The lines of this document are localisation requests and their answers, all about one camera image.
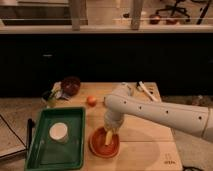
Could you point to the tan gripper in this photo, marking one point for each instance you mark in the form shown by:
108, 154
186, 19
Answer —
112, 126

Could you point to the yellow banana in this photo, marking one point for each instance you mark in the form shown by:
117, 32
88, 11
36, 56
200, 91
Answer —
108, 137

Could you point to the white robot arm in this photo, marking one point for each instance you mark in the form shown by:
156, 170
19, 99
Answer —
194, 120

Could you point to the red orange bowl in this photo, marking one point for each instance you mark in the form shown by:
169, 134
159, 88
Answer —
99, 148

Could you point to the dark red bowl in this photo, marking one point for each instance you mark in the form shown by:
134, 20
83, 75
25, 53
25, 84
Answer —
70, 85

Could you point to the orange fruit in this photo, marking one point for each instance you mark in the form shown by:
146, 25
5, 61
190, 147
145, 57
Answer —
91, 101

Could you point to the green plastic tray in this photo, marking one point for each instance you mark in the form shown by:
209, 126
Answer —
47, 153

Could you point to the black office chair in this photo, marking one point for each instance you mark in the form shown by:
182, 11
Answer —
175, 8

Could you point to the white handled knife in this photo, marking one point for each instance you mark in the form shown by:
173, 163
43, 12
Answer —
141, 87

